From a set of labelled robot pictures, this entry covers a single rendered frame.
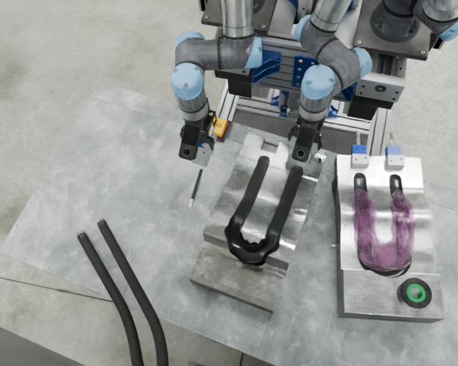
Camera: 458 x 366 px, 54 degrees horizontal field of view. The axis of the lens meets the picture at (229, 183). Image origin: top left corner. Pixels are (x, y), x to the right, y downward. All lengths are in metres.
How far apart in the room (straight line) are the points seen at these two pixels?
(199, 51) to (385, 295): 0.80
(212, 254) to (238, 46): 0.60
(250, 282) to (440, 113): 1.72
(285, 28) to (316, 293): 0.89
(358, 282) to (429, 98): 1.65
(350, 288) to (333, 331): 0.15
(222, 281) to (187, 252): 0.17
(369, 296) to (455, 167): 1.42
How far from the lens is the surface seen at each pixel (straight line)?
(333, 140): 2.25
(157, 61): 2.83
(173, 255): 1.42
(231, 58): 1.14
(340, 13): 1.18
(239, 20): 1.11
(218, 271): 1.33
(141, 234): 1.46
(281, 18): 1.67
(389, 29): 1.50
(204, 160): 1.35
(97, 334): 2.29
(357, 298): 1.28
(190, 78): 1.07
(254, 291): 1.31
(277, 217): 1.33
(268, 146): 1.46
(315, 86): 1.10
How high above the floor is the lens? 2.15
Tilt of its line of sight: 66 degrees down
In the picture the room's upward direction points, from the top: 9 degrees counter-clockwise
